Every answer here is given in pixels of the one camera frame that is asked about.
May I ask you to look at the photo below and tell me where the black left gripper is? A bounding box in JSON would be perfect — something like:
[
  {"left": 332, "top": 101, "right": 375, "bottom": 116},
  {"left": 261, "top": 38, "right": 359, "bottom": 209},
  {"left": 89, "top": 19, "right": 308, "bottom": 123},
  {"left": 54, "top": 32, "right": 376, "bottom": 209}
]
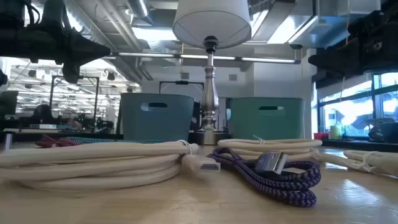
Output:
[{"left": 0, "top": 26, "right": 111, "bottom": 84}]

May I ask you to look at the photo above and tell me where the blue-purple braided USB cable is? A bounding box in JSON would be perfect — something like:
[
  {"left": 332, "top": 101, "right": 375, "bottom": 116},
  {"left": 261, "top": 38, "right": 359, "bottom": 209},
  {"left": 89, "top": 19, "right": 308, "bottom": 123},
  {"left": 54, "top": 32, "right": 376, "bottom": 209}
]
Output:
[{"left": 207, "top": 147, "right": 322, "bottom": 208}]

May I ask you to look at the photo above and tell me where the long ceiling light bar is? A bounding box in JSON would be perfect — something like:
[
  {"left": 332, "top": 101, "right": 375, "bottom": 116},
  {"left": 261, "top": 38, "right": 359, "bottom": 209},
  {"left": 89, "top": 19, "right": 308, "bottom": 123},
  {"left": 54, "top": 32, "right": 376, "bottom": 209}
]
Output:
[{"left": 111, "top": 51, "right": 302, "bottom": 65}]

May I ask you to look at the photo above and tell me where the large white USB cable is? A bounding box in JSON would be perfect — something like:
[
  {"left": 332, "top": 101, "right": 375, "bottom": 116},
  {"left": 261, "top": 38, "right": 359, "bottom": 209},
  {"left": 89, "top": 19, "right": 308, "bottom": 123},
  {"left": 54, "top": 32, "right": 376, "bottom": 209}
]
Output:
[{"left": 0, "top": 140, "right": 222, "bottom": 192}]

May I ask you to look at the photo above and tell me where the round silver ventilation duct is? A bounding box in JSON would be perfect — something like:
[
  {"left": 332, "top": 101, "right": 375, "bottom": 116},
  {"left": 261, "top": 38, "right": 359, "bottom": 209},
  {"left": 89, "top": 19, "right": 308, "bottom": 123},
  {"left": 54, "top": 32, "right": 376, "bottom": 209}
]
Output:
[{"left": 126, "top": 0, "right": 150, "bottom": 19}]

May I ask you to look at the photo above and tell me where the person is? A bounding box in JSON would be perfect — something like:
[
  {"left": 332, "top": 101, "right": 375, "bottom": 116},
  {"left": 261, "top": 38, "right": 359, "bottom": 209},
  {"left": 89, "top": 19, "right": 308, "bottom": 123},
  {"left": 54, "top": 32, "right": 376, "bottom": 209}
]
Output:
[{"left": 30, "top": 104, "right": 53, "bottom": 125}]

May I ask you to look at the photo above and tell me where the silver table lamp white shade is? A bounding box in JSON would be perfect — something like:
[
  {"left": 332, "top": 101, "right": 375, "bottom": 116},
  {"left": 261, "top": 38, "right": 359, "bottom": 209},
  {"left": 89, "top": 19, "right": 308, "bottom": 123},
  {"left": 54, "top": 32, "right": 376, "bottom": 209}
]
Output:
[{"left": 172, "top": 0, "right": 252, "bottom": 146}]

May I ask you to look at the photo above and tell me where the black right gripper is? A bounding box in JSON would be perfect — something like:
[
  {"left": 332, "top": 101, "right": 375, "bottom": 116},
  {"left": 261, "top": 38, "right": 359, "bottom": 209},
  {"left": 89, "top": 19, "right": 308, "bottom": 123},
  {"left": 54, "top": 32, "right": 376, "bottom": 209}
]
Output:
[{"left": 308, "top": 4, "right": 398, "bottom": 77}]

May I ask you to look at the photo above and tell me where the magenta braided USB cable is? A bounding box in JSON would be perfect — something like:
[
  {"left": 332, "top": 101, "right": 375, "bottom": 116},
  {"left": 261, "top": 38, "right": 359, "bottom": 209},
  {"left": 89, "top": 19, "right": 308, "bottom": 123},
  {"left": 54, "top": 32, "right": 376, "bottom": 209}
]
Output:
[{"left": 34, "top": 134, "right": 82, "bottom": 149}]

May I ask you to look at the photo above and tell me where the rectangular silver ventilation duct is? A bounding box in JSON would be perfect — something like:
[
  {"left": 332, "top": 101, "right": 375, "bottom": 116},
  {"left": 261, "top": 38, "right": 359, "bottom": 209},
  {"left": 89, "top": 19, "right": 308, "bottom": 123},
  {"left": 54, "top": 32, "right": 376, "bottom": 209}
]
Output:
[{"left": 289, "top": 0, "right": 382, "bottom": 50}]

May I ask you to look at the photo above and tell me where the striped dark object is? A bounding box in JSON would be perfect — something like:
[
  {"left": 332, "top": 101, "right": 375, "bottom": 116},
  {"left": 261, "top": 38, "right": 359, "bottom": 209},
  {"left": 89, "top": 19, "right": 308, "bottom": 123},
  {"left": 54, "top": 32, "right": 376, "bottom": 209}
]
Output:
[{"left": 368, "top": 124, "right": 386, "bottom": 142}]

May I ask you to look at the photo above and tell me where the dark bin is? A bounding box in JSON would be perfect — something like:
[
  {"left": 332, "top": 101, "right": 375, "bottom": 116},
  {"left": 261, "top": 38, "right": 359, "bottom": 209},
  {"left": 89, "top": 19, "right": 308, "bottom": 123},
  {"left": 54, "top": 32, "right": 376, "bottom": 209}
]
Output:
[{"left": 379, "top": 121, "right": 398, "bottom": 144}]

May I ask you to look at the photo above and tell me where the yellow-green cup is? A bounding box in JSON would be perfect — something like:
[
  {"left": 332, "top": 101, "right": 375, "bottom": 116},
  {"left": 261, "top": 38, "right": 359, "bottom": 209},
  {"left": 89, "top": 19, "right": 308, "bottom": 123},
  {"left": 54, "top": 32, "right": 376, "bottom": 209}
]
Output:
[{"left": 329, "top": 125, "right": 342, "bottom": 140}]

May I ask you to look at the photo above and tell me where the low black rig frame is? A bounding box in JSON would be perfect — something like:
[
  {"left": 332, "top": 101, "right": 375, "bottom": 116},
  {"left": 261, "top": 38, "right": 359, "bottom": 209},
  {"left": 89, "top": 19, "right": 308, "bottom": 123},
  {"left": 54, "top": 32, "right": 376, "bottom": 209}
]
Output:
[{"left": 159, "top": 80, "right": 205, "bottom": 94}]

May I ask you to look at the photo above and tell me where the dark monitor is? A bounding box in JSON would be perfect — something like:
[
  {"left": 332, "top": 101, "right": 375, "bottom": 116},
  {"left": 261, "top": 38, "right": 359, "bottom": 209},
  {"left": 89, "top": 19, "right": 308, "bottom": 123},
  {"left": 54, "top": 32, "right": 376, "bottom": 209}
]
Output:
[{"left": 0, "top": 90, "right": 19, "bottom": 116}]

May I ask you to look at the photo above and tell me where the silver metal post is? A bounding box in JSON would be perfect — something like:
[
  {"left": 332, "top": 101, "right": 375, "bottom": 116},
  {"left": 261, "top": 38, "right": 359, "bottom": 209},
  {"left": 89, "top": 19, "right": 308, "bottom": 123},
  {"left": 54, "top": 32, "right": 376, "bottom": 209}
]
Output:
[{"left": 2, "top": 132, "right": 14, "bottom": 151}]

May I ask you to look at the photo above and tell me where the blue plastic bin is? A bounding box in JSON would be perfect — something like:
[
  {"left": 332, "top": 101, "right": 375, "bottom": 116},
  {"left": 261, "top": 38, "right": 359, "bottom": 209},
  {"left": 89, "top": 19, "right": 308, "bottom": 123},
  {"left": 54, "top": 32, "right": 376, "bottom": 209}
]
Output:
[{"left": 120, "top": 92, "right": 195, "bottom": 141}]

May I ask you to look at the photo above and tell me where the green plastic bin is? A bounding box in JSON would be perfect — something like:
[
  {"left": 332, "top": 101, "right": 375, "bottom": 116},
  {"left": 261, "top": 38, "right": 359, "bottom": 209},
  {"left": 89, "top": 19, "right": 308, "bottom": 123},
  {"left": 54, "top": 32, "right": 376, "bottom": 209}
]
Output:
[{"left": 229, "top": 97, "right": 306, "bottom": 141}]

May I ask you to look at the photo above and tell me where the tall black rig frame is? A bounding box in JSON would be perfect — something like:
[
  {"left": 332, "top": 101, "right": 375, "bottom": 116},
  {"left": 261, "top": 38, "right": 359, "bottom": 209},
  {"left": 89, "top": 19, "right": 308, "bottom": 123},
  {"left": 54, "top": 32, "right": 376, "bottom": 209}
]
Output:
[{"left": 49, "top": 75, "right": 100, "bottom": 125}]

